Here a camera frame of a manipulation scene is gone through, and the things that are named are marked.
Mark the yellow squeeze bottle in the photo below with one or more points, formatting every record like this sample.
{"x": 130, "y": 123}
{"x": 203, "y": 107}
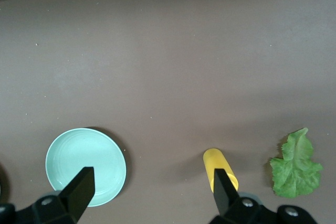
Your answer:
{"x": 215, "y": 158}

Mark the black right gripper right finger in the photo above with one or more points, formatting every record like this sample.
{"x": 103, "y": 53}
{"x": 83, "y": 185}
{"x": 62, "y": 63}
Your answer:
{"x": 225, "y": 197}

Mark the pale green plate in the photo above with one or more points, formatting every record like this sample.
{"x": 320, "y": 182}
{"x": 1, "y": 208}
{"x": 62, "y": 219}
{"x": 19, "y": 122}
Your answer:
{"x": 78, "y": 153}

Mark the green lettuce leaf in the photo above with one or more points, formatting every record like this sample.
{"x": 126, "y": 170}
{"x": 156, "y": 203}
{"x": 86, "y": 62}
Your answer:
{"x": 295, "y": 171}

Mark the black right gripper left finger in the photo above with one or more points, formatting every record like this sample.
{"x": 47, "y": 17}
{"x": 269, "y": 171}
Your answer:
{"x": 76, "y": 197}

